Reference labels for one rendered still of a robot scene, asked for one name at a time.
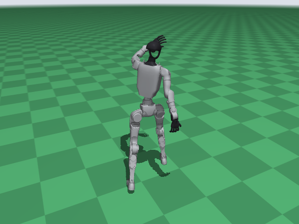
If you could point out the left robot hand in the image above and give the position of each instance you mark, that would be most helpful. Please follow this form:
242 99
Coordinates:
158 38

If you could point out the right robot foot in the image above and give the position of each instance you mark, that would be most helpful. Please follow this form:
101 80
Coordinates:
163 160

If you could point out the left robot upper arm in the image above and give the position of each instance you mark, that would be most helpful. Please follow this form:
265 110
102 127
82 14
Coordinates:
135 62

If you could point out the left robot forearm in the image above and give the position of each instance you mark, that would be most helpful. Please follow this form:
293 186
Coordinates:
141 52

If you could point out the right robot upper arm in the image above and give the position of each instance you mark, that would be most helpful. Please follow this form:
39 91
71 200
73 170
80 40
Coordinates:
165 73

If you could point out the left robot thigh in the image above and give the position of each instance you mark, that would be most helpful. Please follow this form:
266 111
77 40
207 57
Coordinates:
134 124

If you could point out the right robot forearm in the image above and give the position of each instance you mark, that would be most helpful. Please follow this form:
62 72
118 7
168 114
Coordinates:
171 104

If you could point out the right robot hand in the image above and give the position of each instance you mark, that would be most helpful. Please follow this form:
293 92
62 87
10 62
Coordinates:
174 125

